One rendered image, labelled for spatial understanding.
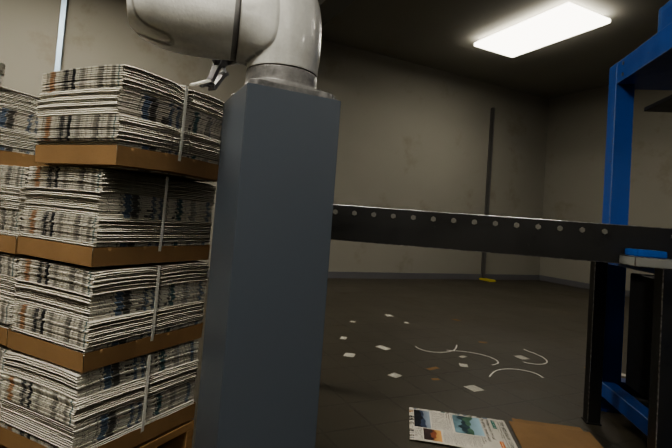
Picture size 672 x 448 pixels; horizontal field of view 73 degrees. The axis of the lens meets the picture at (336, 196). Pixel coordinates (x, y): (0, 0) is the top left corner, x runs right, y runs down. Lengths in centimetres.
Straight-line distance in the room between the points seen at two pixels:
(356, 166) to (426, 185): 112
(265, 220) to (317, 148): 18
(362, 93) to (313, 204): 509
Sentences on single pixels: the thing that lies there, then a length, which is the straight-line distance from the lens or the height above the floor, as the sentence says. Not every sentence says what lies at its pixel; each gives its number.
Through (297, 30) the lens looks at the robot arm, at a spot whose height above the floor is 113.
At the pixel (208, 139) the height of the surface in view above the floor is 94.
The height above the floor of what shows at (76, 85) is 102.
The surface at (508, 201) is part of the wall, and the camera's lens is 741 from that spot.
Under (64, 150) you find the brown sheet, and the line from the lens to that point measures 124.
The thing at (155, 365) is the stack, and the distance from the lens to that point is 136.
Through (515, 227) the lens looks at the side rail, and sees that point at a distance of 156.
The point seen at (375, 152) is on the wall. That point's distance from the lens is 594.
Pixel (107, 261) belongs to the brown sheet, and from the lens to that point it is 118.
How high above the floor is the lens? 76
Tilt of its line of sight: 3 degrees up
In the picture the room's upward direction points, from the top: 4 degrees clockwise
